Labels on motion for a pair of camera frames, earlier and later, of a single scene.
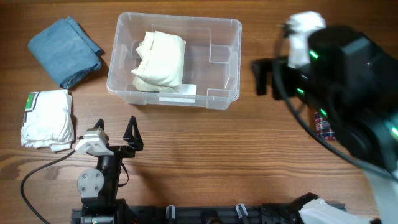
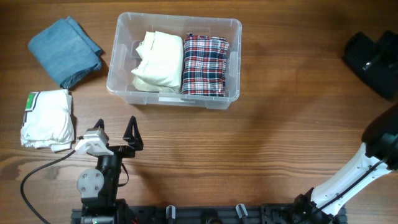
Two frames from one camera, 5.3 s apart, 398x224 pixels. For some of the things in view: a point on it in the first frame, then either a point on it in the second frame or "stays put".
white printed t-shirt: [48, 120] stays put
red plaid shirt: [323, 127] -> [204, 65]
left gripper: [136, 141] stays put
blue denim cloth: [66, 51] stays put
